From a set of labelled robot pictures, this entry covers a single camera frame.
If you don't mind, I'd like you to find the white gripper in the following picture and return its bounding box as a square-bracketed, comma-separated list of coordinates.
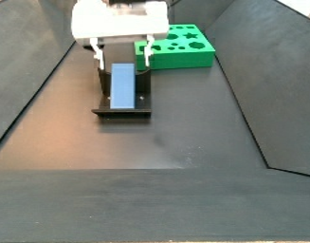
[71, 0, 168, 70]

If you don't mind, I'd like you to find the blue rectangular block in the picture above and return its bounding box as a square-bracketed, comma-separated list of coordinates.
[111, 64, 136, 109]

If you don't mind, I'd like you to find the green foam shape board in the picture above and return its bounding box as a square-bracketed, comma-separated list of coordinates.
[150, 24, 216, 70]

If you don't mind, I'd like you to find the black curved fixture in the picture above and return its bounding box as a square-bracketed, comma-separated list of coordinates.
[93, 63, 152, 116]

